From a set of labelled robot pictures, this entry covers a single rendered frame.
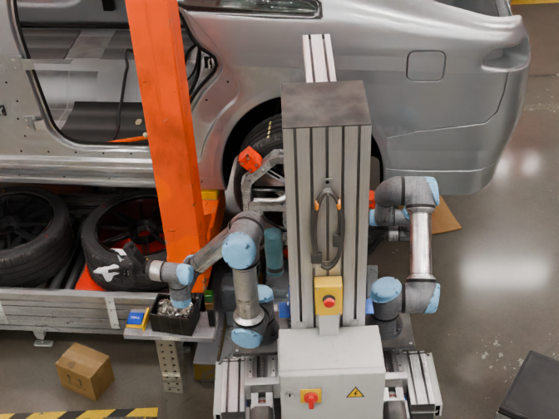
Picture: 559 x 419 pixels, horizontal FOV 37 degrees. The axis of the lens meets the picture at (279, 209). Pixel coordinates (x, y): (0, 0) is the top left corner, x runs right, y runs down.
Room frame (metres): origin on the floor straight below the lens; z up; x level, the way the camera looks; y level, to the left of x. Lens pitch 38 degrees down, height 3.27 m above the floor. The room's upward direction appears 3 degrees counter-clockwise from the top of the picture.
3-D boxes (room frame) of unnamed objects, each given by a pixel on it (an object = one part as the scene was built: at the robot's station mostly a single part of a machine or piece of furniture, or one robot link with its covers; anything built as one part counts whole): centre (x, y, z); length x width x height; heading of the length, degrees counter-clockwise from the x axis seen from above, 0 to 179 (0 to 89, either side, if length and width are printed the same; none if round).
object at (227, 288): (3.21, 0.21, 0.26); 0.42 x 0.18 x 0.35; 173
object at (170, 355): (2.75, 0.57, 0.21); 0.10 x 0.10 x 0.42; 83
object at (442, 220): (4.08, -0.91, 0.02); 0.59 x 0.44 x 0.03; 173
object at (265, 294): (2.31, 0.10, 0.98); 0.13 x 0.12 x 0.14; 165
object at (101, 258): (3.43, 0.73, 0.39); 0.66 x 0.66 x 0.24
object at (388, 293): (2.31, -0.40, 0.98); 0.13 x 0.12 x 0.14; 84
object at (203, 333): (2.75, 0.54, 0.44); 0.43 x 0.17 x 0.03; 83
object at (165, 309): (2.75, 0.51, 0.51); 0.20 x 0.14 x 0.13; 76
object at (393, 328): (2.31, -0.40, 0.87); 0.15 x 0.15 x 0.10
